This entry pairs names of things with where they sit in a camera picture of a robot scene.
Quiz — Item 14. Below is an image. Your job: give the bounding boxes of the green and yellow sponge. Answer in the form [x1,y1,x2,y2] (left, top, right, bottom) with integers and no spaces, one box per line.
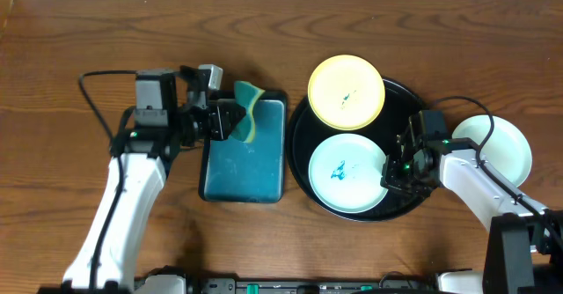
[230,81,265,143]

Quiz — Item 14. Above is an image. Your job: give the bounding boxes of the light blue plate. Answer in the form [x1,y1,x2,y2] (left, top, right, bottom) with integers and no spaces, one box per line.
[308,133,388,214]

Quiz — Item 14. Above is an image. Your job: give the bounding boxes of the pale green plate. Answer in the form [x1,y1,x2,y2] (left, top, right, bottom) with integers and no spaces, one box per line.
[452,114,532,187]

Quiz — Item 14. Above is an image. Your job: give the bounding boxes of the yellow plate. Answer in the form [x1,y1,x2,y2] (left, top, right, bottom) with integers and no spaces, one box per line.
[308,55,386,131]

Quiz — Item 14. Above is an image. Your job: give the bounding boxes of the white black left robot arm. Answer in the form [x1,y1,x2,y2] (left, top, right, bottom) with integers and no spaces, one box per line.
[39,99,254,293]

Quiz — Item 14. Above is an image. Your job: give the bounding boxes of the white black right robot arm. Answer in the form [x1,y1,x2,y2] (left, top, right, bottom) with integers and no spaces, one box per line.
[381,138,562,293]

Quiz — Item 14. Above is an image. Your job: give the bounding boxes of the teal rectangular water tray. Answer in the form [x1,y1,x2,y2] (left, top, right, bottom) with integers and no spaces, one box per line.
[199,91,287,203]

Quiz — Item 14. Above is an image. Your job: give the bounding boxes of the black round tray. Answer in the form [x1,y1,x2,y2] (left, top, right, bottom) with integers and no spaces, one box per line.
[285,77,427,222]

